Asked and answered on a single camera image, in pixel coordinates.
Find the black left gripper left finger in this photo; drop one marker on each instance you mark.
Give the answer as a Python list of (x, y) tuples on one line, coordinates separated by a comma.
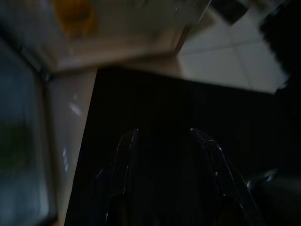
[(113, 200)]

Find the silver fridge compartment door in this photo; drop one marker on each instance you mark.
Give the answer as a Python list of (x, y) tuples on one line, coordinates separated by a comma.
[(131, 35)]

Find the silver fridge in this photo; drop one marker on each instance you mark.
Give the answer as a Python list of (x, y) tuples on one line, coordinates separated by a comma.
[(21, 117)]

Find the yellow paper cup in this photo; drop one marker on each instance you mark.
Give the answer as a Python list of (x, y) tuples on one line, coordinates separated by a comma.
[(75, 16)]

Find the notched black floor mat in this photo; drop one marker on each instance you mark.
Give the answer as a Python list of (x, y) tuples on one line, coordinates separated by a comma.
[(232, 9)]

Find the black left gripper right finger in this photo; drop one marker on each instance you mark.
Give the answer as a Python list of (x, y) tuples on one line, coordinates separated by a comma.
[(228, 200)]

